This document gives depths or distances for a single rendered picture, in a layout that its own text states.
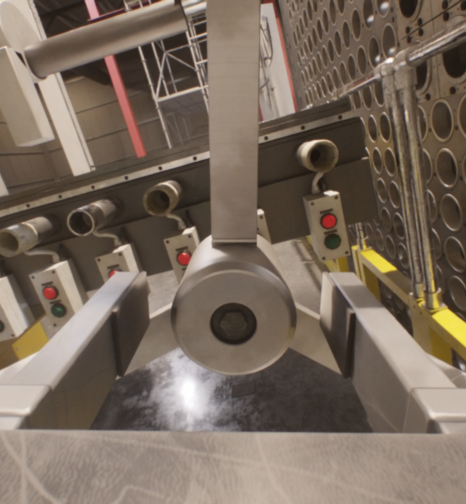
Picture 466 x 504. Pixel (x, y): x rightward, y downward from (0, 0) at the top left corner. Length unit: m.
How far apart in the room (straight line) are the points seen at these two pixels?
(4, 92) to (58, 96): 7.15
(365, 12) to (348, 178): 2.66
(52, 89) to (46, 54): 7.16
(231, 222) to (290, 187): 0.75
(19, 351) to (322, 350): 2.07
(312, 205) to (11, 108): 0.82
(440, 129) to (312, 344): 2.52
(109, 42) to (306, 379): 1.31
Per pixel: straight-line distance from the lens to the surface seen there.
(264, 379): 1.57
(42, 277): 0.98
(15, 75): 1.16
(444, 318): 1.04
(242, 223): 0.15
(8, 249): 0.94
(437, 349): 1.14
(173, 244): 0.84
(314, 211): 0.83
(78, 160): 8.17
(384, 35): 3.18
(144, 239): 0.95
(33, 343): 2.29
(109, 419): 1.73
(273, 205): 0.90
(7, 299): 1.08
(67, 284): 0.98
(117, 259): 0.89
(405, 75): 0.93
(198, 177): 0.93
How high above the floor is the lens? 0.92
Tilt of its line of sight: 16 degrees down
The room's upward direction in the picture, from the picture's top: 16 degrees counter-clockwise
